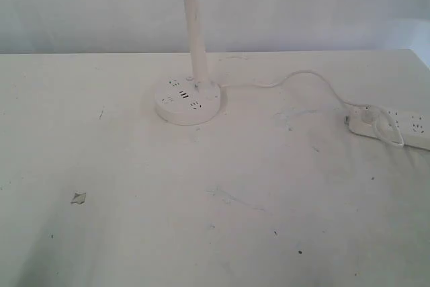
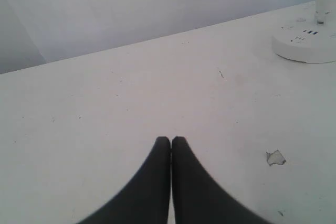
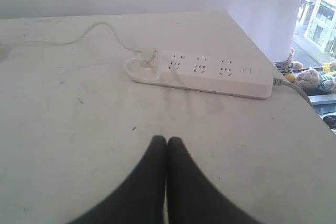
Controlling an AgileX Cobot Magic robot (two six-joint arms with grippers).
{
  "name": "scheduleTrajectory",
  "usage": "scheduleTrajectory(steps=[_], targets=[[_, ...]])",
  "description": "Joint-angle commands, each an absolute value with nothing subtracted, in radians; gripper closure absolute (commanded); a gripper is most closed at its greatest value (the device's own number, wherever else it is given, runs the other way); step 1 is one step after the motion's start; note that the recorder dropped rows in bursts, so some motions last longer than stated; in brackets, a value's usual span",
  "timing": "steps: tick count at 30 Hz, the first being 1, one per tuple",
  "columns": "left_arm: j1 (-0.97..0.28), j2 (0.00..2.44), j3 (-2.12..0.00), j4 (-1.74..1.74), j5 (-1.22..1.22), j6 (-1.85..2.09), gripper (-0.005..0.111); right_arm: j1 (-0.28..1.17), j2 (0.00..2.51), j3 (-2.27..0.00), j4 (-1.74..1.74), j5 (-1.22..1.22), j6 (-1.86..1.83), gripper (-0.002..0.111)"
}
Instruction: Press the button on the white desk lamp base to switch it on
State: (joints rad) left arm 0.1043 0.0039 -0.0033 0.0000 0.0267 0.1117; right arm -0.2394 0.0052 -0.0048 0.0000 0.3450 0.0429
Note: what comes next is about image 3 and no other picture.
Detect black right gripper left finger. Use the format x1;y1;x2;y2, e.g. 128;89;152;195
71;135;166;223

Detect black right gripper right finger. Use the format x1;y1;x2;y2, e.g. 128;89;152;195
166;137;259;223

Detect white power strip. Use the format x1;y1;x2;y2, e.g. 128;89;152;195
131;51;273;100

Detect yellow plush toy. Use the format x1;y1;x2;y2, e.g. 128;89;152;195
284;73;296;83

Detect small striped teddy bear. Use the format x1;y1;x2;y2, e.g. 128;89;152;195
274;47;303;75

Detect brown teddy bear toy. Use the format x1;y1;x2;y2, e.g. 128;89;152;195
295;68;335;92

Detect white plug with cord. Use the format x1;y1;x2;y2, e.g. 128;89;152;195
0;22;188;88

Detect grey power strip cable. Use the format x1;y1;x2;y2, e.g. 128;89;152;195
272;77;316;109

